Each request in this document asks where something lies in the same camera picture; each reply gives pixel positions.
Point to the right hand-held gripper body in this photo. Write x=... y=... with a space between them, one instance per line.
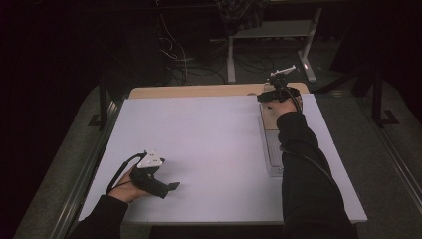
x=285 y=93

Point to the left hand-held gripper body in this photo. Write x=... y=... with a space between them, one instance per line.
x=149 y=182

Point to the beige painted phone case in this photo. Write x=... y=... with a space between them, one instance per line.
x=269 y=119

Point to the clear plastic container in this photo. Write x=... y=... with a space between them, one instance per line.
x=273 y=152

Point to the person's right hand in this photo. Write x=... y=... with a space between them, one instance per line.
x=287 y=106

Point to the person's left hand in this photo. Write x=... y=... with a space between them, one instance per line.
x=124 y=191

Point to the dark cloth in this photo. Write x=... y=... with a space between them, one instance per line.
x=242 y=13

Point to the black metal stand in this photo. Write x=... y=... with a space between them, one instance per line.
x=378 y=99
x=103 y=106

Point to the metal floor rail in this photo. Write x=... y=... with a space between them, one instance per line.
x=394 y=162
x=86 y=179

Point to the metal stand frame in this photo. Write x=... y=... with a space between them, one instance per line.
x=275 y=28

